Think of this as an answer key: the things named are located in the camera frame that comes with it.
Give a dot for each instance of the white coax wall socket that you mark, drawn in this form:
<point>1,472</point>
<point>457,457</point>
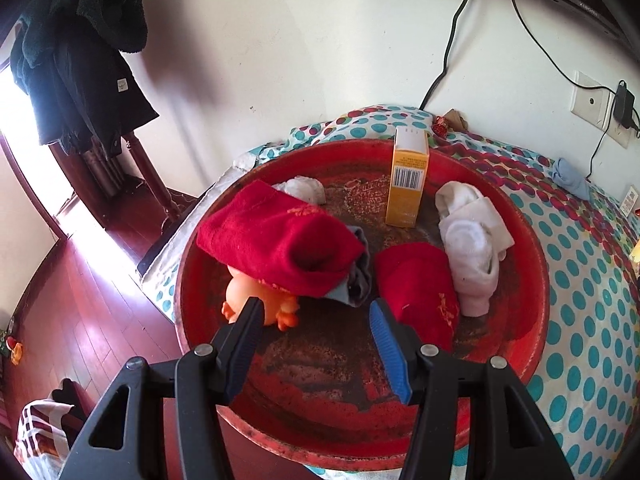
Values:
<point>590,100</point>

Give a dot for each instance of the grey sock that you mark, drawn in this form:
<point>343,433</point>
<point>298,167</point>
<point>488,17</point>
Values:
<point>357,270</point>

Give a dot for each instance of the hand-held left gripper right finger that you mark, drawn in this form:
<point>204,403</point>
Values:
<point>392,360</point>

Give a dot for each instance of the small toy on floor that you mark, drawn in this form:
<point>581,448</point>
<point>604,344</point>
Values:
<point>15,350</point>

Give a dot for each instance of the dark hanging clothes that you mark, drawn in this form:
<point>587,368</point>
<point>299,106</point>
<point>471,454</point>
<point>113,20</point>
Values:
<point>75,50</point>

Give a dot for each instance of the polka-dot blanket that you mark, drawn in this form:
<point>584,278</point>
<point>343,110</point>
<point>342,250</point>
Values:
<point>575,285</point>

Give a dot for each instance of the blue denim-coloured sock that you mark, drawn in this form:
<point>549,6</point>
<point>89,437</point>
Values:
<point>570,177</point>

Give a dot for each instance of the brown paper scrap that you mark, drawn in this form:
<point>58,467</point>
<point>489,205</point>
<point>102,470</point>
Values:
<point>457,119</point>

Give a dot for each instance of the dark wooden clothes stand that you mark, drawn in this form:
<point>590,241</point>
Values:
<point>147,175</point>

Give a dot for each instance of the black power adapter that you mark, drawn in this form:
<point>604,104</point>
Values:
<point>624,105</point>

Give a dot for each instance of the small white brown box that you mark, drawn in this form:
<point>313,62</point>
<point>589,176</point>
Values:
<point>631,201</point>

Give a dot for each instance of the large white sock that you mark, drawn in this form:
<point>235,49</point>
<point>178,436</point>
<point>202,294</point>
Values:
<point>470,240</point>

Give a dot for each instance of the red candy wrapper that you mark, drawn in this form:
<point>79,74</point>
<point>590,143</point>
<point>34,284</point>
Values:
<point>441,126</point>

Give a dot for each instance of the red white checked bag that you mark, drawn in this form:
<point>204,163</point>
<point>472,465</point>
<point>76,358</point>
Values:
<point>37,435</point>

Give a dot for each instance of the red sock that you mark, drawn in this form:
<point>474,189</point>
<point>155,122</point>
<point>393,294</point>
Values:
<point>280,245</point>
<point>420,295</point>

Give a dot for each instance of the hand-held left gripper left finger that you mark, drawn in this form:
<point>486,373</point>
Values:
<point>245,355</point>

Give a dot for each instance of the orange rubber toy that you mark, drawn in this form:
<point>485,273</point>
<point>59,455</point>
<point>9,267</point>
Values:
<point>270,305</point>

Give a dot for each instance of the round red tray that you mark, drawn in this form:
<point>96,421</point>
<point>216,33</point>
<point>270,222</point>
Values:
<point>325,360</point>

